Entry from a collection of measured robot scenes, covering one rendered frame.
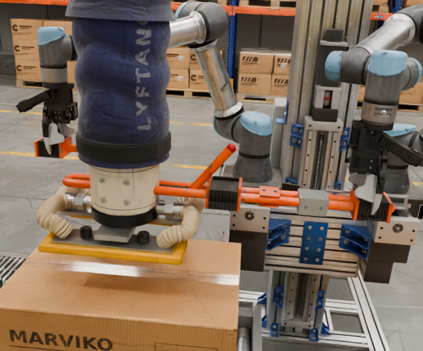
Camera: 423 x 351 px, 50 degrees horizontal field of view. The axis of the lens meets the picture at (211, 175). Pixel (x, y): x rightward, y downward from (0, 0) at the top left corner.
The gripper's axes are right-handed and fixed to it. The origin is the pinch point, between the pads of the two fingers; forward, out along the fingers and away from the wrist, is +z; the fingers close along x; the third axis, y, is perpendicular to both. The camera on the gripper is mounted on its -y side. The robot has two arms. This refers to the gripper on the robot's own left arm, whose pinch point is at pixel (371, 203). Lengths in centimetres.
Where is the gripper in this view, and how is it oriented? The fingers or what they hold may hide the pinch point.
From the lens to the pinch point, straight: 115.8
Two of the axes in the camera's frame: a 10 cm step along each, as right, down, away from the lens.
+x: -1.2, 3.4, -9.3
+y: -9.9, -0.8, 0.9
